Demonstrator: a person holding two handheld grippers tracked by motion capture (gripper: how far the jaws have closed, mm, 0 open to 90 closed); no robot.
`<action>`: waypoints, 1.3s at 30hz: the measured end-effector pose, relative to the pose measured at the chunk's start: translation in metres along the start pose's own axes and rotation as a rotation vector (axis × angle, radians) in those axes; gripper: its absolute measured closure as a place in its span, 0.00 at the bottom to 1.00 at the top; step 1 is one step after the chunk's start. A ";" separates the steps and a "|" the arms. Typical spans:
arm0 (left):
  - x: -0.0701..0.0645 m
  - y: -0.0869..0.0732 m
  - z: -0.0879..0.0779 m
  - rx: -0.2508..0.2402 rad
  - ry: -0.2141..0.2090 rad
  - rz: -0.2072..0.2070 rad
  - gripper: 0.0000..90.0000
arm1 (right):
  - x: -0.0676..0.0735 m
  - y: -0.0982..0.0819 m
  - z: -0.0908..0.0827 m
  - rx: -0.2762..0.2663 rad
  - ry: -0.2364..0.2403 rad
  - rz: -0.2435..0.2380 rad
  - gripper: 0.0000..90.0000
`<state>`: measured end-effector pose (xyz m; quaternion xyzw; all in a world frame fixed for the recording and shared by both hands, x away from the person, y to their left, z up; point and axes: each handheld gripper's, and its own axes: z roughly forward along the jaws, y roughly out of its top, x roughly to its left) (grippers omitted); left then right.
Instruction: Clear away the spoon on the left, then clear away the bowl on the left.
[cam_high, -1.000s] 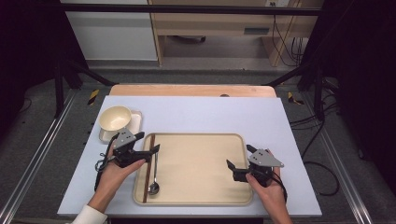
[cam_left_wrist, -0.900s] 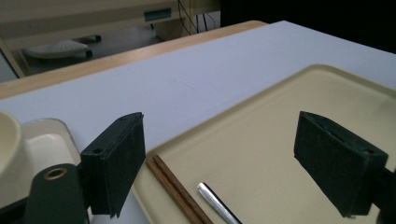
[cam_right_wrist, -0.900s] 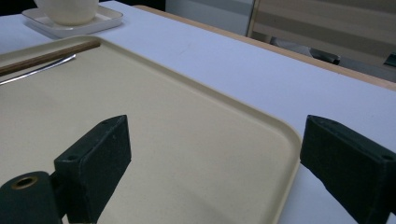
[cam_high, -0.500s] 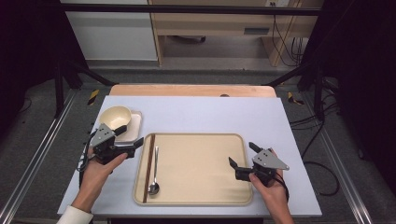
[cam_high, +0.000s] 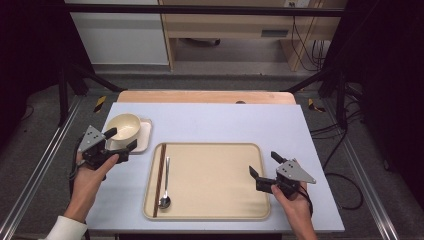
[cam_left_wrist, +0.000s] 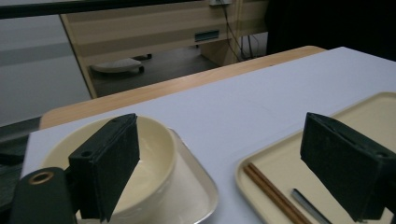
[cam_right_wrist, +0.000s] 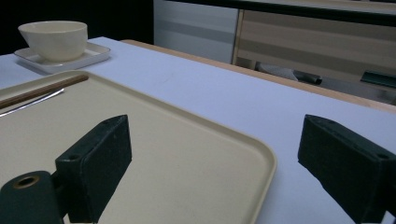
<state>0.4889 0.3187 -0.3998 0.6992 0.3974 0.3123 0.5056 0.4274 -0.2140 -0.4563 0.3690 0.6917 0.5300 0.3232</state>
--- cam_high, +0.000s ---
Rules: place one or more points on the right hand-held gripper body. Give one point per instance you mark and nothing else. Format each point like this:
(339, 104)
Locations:
(293, 171)

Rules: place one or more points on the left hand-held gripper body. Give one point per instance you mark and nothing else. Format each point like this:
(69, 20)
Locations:
(91, 140)

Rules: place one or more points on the beige bowl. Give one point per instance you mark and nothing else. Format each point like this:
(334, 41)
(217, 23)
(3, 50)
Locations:
(125, 125)

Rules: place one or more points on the large beige tray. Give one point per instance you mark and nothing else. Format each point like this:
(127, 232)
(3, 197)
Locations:
(213, 181)

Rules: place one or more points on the metal spoon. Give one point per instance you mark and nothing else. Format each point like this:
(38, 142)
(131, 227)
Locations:
(164, 201)

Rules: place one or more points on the person's right hand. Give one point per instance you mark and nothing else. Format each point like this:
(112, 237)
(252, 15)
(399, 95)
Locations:
(293, 210)

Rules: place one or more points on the person's left hand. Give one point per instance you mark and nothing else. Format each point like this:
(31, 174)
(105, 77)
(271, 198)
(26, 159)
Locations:
(88, 186)

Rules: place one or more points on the small white square plate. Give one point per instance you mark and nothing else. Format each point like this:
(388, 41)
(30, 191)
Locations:
(146, 133)

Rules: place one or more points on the yellow black tape strip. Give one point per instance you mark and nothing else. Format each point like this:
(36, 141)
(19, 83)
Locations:
(311, 104)
(100, 103)

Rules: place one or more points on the black metal stand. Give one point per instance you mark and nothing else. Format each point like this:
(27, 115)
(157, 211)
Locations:
(340, 100)
(63, 96)

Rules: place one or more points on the wooden table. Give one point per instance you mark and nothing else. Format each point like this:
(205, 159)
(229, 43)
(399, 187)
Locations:
(200, 97)

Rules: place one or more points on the white cabinet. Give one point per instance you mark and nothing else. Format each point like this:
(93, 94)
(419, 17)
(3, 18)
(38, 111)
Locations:
(120, 36)

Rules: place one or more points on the black curtain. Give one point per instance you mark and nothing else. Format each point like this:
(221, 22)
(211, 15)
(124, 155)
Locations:
(390, 66)
(30, 50)

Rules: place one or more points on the grey label on desk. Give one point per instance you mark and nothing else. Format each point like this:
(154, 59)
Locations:
(274, 33)

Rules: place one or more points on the light wooden desk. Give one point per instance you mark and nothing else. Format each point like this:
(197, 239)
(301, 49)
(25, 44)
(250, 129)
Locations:
(226, 26)

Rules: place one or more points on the aluminium floor rail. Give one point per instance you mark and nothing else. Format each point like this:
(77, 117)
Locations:
(363, 180)
(43, 160)

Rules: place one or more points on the black horizontal frame bar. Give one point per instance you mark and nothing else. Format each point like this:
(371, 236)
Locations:
(200, 10)

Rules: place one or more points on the white wall socket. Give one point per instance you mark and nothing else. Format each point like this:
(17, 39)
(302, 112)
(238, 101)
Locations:
(298, 2)

